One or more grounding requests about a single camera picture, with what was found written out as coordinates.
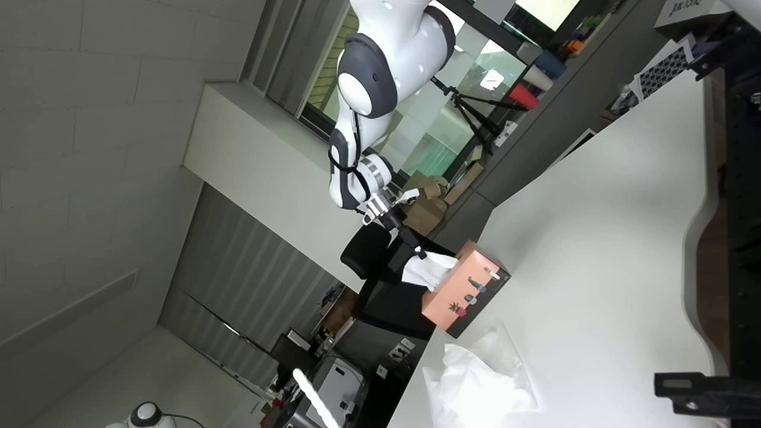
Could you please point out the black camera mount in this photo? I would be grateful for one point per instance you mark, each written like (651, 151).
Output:
(705, 394)

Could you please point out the white round lamp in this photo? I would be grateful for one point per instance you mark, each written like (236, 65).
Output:
(145, 412)

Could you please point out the black monitor screen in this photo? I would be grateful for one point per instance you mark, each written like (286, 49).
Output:
(389, 305)

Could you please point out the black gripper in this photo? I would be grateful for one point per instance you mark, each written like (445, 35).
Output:
(382, 223)

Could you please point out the pink tissue box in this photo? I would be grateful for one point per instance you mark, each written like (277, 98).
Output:
(466, 288)

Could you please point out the white perforated box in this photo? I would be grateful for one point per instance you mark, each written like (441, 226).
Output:
(663, 68)

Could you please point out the white bar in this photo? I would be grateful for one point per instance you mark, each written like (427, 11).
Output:
(314, 401)

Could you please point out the grey machine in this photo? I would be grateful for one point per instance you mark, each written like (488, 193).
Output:
(343, 392)

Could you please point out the red container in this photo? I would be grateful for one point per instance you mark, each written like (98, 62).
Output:
(525, 96)

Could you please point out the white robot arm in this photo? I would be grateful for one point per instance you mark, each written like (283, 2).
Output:
(389, 62)

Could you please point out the brown cardboard box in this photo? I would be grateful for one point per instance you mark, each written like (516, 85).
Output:
(427, 207)

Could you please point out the crumpled white paper towel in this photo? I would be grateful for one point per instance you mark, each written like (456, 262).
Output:
(483, 382)

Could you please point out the black tripod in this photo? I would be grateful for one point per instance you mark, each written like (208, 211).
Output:
(473, 110)

